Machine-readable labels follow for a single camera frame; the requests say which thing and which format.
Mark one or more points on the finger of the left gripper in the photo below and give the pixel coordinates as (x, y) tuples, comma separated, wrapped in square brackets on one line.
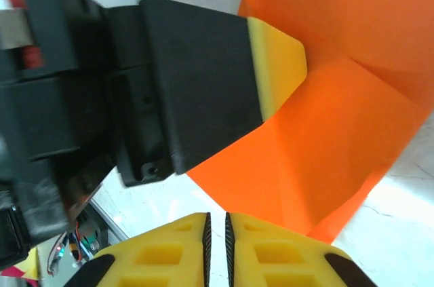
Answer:
[(203, 80)]

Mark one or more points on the orange paper sheet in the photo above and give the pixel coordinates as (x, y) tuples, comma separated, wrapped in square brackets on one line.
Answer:
[(339, 131)]

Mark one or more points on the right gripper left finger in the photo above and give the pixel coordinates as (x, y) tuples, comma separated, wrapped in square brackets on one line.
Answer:
[(152, 260)]

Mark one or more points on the small black circuit board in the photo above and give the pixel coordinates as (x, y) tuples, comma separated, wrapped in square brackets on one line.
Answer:
[(81, 243)]

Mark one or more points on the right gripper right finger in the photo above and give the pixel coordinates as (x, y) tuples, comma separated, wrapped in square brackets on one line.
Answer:
[(288, 263)]

